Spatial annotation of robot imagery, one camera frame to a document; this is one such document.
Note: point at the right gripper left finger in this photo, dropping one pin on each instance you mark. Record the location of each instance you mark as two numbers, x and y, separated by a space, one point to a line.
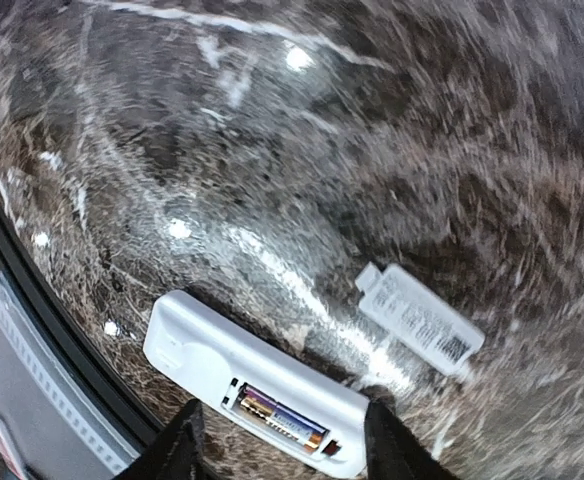
176 453

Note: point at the white remote control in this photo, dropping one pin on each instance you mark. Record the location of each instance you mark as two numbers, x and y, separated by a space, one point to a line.
211 357

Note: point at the blue battery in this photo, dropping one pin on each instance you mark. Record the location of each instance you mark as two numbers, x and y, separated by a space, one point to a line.
272 404

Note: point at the black front rail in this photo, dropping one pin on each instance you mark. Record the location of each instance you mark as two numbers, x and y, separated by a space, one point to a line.
71 346

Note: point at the white slotted cable duct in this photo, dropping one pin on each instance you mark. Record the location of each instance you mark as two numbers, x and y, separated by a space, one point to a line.
69 405

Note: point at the gold battery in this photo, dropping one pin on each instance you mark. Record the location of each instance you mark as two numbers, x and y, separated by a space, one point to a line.
309 439

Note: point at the white battery cover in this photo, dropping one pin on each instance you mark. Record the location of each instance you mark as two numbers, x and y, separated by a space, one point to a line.
419 318

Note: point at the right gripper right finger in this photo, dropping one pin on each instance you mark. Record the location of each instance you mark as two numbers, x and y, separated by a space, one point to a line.
393 452

